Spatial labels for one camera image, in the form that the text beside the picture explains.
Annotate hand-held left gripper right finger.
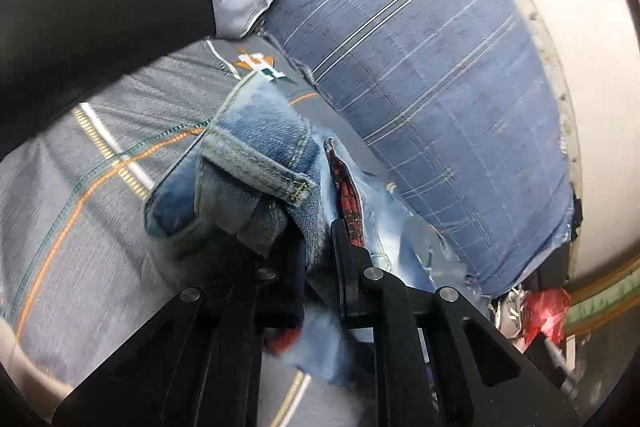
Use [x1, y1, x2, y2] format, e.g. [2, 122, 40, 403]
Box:
[330, 218, 582, 427]

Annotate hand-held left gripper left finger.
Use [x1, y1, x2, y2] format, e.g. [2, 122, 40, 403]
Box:
[52, 251, 307, 427]

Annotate blue denim pants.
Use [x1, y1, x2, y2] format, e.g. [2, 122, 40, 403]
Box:
[143, 74, 494, 389]

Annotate white crumpled cloth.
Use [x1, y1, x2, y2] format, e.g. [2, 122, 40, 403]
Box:
[492, 289, 527, 352]

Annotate blue striped shirt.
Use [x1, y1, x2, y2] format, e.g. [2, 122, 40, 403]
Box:
[262, 0, 577, 299]

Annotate red and white cloth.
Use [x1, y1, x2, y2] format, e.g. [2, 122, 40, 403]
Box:
[520, 288, 572, 349]

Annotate grey striped shirt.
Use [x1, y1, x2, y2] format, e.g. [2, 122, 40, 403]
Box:
[0, 38, 397, 427]

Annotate green striped band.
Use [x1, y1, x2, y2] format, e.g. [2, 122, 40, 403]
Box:
[562, 271, 640, 339]

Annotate black cloth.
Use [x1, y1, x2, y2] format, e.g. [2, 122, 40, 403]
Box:
[0, 0, 219, 160]

